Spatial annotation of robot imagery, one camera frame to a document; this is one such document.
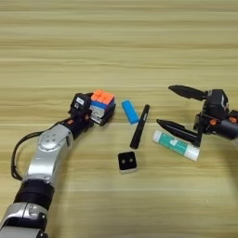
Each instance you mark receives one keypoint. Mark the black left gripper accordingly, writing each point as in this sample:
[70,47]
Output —
[81,116]

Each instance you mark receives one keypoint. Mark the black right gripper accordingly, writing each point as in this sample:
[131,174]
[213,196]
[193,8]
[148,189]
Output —
[214,107]

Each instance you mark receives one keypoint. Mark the multicolour puzzle cube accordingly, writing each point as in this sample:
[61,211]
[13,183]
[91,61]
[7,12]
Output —
[102,97]

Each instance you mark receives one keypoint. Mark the black marker pen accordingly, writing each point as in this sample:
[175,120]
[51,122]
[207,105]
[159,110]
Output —
[141,124]

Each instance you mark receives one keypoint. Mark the green white glue stick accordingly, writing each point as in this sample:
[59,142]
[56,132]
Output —
[175,144]

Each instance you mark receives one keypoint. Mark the black square box white base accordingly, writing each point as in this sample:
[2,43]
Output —
[127,161]

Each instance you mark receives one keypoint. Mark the blue eraser block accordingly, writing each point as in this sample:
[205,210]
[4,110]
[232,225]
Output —
[130,112]

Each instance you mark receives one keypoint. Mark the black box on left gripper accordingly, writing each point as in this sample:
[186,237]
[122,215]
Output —
[81,100]

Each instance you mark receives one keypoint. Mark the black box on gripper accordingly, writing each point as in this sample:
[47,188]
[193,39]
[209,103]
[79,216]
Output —
[81,100]
[224,101]

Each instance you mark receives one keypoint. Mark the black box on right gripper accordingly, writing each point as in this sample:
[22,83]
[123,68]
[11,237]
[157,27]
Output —
[224,101]

